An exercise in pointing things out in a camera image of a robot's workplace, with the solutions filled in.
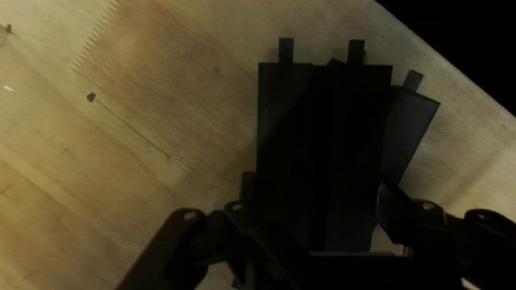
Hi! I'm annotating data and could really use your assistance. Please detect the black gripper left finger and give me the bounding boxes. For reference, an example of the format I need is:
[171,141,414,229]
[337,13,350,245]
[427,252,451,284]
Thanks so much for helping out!
[114,170,308,290]

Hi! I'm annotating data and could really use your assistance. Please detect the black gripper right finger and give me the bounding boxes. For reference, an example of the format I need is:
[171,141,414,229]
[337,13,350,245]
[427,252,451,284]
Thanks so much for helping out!
[376,179,516,290]

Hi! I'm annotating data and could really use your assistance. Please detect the black grooved track piece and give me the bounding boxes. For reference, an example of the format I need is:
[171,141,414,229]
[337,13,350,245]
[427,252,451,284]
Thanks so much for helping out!
[256,38,395,255]
[377,70,442,184]

